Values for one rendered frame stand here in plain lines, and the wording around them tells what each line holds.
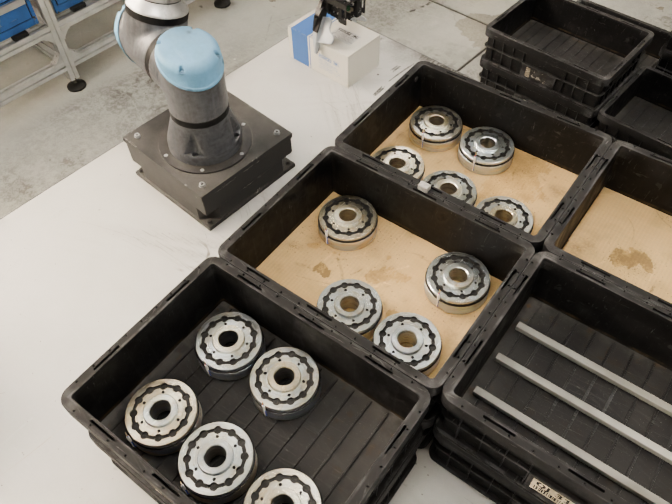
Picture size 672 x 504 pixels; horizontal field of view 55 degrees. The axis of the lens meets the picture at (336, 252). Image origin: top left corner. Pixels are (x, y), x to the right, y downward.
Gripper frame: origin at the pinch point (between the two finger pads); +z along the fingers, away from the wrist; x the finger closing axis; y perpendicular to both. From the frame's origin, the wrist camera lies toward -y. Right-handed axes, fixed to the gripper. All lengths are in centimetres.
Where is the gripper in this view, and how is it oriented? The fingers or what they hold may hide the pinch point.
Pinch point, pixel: (333, 39)
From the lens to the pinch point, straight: 168.6
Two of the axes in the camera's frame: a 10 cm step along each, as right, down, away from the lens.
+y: 7.4, 5.2, -4.2
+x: 6.7, -5.9, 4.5
